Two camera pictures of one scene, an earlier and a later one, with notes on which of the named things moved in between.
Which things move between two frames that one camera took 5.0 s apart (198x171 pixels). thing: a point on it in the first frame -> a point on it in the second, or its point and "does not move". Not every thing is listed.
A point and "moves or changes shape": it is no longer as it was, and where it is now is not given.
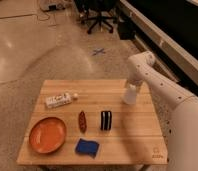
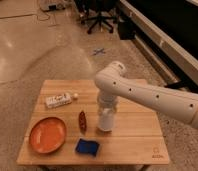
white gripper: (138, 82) -> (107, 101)
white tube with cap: (60, 100) does not move
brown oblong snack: (82, 121) does not move
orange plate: (47, 135) does not move
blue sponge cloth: (87, 147) does not move
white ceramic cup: (130, 97) moves or changes shape
